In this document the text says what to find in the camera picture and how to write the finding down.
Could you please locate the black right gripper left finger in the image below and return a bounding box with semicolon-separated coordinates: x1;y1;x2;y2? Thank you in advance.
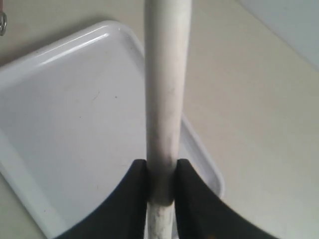
57;159;149;239

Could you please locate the white rectangular plastic tray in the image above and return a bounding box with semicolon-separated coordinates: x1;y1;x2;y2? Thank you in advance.
0;20;226;239

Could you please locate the white drumstick one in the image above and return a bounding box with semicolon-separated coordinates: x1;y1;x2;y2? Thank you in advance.
144;0;192;239

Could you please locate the red small drum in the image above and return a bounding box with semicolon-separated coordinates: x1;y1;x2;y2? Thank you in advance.
0;0;7;36

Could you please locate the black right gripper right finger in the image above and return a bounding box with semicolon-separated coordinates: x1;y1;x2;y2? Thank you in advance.
174;159;275;239

